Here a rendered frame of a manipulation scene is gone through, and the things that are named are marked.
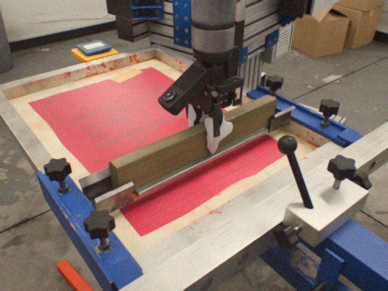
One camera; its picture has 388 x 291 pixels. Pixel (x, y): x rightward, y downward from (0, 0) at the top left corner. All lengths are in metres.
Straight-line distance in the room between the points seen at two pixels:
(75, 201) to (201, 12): 0.38
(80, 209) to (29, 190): 1.70
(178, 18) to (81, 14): 3.24
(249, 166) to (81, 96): 0.55
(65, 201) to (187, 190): 0.23
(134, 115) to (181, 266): 0.56
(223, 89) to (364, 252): 0.35
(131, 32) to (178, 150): 0.88
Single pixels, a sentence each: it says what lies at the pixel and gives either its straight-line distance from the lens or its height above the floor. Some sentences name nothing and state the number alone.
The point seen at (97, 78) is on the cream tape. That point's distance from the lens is 1.20.
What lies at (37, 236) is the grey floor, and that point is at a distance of 2.06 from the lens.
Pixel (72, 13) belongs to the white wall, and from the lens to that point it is 4.57.
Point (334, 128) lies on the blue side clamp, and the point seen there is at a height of 1.00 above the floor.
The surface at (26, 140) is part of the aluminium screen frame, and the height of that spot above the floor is 0.99.
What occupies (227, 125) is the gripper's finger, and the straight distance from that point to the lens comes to 0.73.
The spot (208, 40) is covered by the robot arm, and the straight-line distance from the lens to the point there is 0.63.
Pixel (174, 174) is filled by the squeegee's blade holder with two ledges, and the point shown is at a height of 1.00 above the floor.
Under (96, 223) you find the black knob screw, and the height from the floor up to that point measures 1.06.
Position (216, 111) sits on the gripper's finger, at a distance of 0.67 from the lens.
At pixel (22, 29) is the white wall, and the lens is 4.44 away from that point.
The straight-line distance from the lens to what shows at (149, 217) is 0.68.
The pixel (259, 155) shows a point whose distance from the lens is 0.83.
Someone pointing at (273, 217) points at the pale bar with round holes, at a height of 1.04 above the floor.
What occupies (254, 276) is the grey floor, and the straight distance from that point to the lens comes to 1.78.
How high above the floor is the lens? 1.45
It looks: 36 degrees down
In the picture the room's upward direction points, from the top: straight up
